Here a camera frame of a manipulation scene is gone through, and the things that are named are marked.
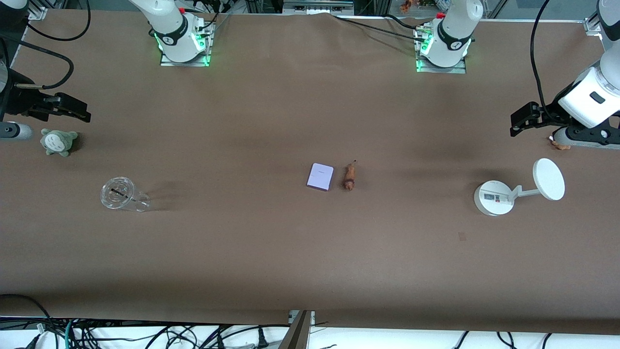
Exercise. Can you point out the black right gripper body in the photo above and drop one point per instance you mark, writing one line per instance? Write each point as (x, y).
(24, 99)

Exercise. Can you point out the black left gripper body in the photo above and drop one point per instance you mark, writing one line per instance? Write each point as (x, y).
(546, 114)

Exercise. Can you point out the brown lion statue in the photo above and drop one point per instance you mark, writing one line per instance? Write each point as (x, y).
(349, 178)

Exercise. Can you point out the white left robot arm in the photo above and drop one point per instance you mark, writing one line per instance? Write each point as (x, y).
(455, 29)

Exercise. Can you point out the white round phone stand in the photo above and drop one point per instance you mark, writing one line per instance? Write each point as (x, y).
(494, 198)

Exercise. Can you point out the grey plush toy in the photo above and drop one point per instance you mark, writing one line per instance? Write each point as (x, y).
(58, 141)

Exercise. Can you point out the small brown plush animal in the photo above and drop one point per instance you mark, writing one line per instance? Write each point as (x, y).
(562, 145)

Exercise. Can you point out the clear plastic cup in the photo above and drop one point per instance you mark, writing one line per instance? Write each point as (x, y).
(118, 194)

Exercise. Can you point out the small orange figurine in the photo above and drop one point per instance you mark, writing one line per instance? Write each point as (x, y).
(406, 6)

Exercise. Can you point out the dark table support beam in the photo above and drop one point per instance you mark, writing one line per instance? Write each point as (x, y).
(296, 334)

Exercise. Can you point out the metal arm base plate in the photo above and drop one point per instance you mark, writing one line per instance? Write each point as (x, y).
(186, 62)
(455, 69)

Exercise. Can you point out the aluminium corner bracket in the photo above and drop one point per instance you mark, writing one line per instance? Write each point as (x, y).
(38, 13)
(593, 25)

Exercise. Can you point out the metal frame rail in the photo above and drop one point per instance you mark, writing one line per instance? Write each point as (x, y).
(317, 7)

